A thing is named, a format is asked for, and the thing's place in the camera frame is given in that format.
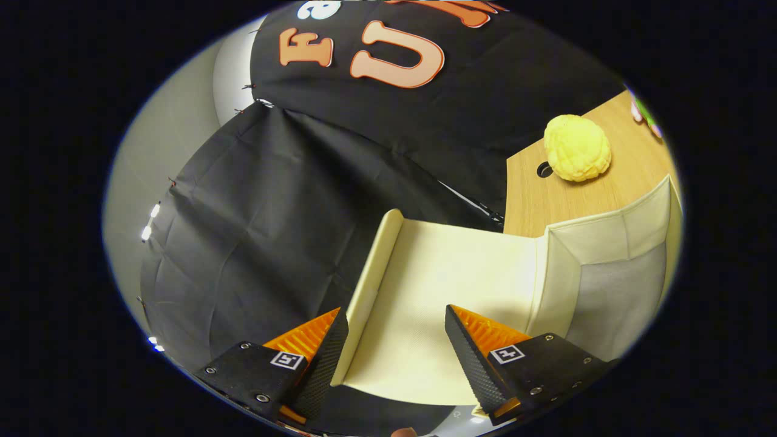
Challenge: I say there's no cream fabric storage box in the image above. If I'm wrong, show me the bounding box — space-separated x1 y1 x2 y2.
331 175 684 406

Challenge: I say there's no yellow round plush toy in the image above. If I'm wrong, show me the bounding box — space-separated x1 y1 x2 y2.
543 114 612 183

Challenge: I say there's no black backdrop cloth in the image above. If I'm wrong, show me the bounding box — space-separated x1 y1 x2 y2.
138 0 629 437

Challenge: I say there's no green and pink plush toy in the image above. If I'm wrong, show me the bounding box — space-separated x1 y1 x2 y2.
629 90 663 140

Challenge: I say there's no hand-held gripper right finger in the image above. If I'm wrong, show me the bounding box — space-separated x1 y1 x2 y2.
445 305 621 425

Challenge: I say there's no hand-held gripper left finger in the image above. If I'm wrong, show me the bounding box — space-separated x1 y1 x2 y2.
194 307 350 425

